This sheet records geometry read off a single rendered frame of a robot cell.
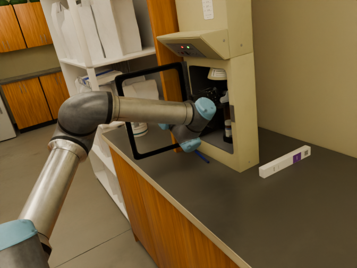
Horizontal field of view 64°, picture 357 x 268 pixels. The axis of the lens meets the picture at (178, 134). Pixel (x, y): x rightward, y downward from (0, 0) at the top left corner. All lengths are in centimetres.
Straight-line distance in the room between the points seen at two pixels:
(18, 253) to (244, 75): 88
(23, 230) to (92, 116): 35
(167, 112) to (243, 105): 36
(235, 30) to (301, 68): 46
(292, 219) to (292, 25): 83
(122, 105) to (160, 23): 57
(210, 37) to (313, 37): 52
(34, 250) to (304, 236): 70
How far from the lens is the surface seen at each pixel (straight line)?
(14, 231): 61
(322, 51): 134
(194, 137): 102
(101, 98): 82
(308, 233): 96
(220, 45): 102
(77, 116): 82
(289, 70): 146
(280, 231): 95
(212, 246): 108
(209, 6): 111
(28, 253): 60
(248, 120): 116
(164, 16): 133
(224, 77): 116
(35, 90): 588
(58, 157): 85
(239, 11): 108
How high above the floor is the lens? 158
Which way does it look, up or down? 23 degrees down
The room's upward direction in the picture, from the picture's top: 10 degrees counter-clockwise
